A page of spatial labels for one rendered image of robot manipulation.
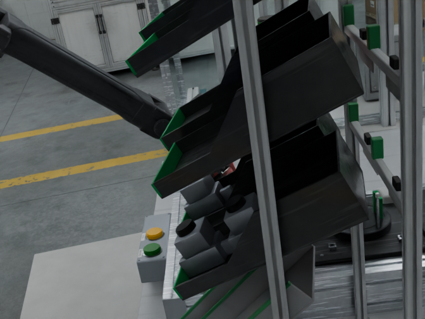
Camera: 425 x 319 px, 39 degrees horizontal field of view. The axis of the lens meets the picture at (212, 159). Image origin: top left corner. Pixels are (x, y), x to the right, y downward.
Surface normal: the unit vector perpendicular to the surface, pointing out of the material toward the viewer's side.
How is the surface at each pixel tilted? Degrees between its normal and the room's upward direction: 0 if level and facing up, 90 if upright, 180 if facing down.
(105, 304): 0
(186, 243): 90
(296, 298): 90
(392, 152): 0
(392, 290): 90
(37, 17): 90
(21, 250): 0
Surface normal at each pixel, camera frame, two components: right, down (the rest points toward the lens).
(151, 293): -0.15, -0.90
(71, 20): 0.15, 0.39
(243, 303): -0.16, 0.43
